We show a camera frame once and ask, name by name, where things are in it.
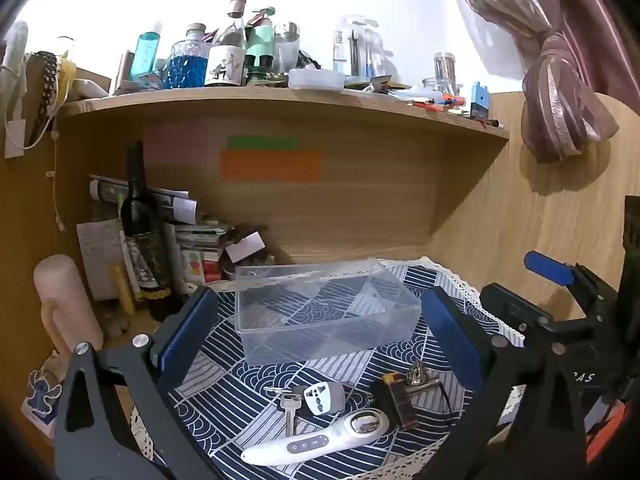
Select red small box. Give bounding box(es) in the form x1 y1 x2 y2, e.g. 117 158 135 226
202 252 223 283

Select white cloth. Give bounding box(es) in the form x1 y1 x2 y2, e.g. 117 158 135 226
0 20 28 111

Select green sticky note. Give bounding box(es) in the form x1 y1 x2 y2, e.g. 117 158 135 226
226 135 300 152

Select jar of copper sticks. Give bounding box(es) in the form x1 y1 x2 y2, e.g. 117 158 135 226
432 52 458 93

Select dark wine bottle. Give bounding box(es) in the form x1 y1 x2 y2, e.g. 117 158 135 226
119 141 182 321

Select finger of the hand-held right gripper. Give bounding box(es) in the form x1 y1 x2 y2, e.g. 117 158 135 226
479 282 555 349
523 251 621 321

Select white plug adapter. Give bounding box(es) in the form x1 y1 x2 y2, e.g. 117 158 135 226
302 381 346 416

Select blue cartoon sticker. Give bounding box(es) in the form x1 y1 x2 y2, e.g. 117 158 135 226
22 369 63 438

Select clear plastic storage box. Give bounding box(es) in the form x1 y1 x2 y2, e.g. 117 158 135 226
234 257 422 367

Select black lace band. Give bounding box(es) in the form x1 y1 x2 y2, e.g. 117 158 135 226
25 51 58 148

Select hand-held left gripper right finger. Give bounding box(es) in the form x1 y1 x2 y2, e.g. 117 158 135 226
422 287 587 480

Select orange sticky note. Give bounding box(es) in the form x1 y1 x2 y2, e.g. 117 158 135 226
220 150 321 183

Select blue patterned lace-edged cloth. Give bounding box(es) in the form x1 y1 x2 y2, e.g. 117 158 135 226
130 255 526 480

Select blue faceted bottle with cork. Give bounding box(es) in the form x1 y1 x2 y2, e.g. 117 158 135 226
164 22 210 90

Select mint green pump bottle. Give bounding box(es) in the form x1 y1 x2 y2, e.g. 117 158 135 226
244 6 277 61

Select clear bottle with white label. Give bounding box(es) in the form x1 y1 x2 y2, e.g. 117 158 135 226
204 0 248 87

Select rolled printed paper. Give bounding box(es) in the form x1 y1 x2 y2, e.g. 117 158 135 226
89 175 198 226

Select teal glass bottle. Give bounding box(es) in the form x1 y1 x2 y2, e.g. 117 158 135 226
129 22 163 83

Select yellow pen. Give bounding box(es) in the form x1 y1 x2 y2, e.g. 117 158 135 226
111 265 136 316

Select blister pack of tools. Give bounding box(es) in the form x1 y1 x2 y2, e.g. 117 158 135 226
332 15 386 78

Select white paper card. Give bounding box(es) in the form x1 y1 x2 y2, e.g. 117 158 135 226
224 232 266 263

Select white paper tag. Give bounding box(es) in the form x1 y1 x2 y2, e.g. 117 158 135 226
4 120 26 158

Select clear glass jar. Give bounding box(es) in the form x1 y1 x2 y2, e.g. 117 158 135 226
274 21 301 75

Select brown tube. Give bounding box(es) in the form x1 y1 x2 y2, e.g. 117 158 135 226
114 50 133 95

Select flat clear lidded box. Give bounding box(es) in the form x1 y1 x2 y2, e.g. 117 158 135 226
287 67 346 91

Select yellow cloth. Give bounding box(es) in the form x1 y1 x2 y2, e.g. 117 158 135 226
57 57 78 103

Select pink cylindrical bottle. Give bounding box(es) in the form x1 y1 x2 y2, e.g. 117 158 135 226
33 255 104 361

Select white paper sheet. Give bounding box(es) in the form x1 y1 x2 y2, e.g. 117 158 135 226
76 219 126 302

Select mauve curtain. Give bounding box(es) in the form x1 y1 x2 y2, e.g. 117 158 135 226
437 0 640 163

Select pink sticky note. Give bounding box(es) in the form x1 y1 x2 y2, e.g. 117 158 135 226
144 122 211 163

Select stack of small boxes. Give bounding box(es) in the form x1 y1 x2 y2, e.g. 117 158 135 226
175 217 231 261

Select black brown lighter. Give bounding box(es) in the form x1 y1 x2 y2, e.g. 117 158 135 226
370 372 421 431

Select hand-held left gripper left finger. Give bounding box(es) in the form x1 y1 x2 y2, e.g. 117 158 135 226
54 287 221 480

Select dark green binoculars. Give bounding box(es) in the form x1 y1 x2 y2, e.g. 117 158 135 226
242 54 276 86

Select small metal clip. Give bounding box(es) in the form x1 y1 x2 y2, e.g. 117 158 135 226
405 362 441 391

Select wooden shelf board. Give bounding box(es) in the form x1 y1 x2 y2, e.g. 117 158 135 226
56 85 511 141

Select white box with coloured dots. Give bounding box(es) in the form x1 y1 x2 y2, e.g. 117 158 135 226
182 250 206 283

